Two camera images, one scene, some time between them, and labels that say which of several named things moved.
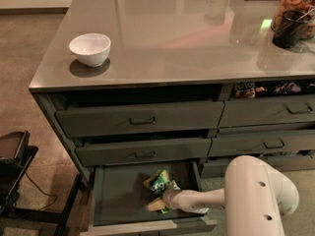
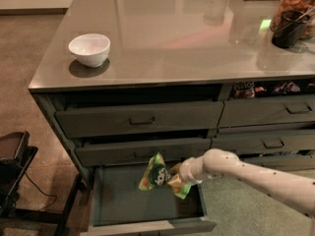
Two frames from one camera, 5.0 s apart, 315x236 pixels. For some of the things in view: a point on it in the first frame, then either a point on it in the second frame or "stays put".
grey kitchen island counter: (157, 82) stays put
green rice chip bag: (157, 187) -> (157, 173)
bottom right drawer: (217, 167) stays put
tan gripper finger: (157, 205) -> (174, 180)
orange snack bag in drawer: (244, 89) stays put
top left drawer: (146, 119) stays put
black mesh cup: (289, 28) stays put
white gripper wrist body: (182, 201) -> (185, 172)
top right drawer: (268, 111) stays put
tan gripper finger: (166, 176) -> (176, 168)
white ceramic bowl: (93, 49) stays put
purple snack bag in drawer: (284, 88) stays put
